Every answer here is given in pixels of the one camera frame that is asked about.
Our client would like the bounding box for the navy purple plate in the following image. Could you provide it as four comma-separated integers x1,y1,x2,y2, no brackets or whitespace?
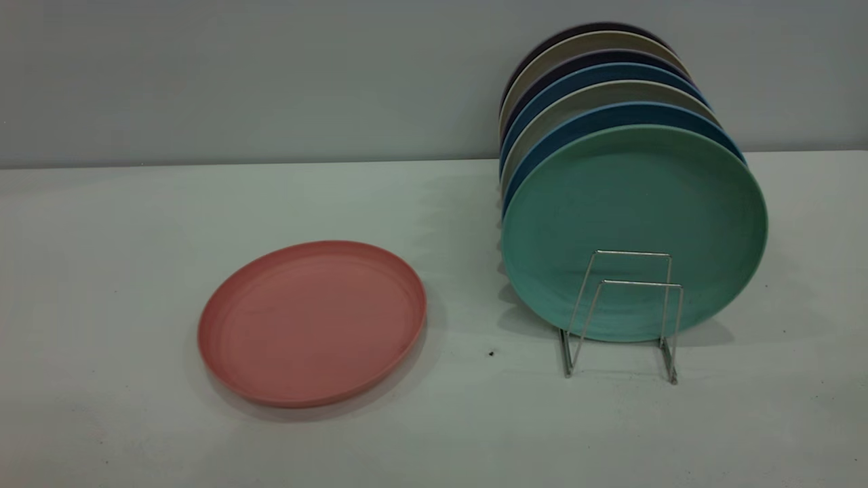
500,49,694,143

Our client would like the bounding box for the metal wire plate rack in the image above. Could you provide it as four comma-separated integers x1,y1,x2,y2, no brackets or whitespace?
559,249,684,386

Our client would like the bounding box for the green plate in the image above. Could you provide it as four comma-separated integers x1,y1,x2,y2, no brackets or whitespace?
500,124,769,343

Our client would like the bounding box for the dark blue plate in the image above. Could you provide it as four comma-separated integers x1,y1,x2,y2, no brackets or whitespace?
502,102,748,218

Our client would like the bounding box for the pink plate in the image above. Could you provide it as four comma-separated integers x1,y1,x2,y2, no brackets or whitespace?
197,240,428,409

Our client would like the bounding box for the beige plate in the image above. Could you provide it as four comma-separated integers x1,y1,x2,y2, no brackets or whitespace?
500,80,721,197
498,30,686,140

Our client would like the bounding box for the dark purple plate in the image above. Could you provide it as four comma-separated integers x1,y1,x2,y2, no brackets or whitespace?
500,22,672,109

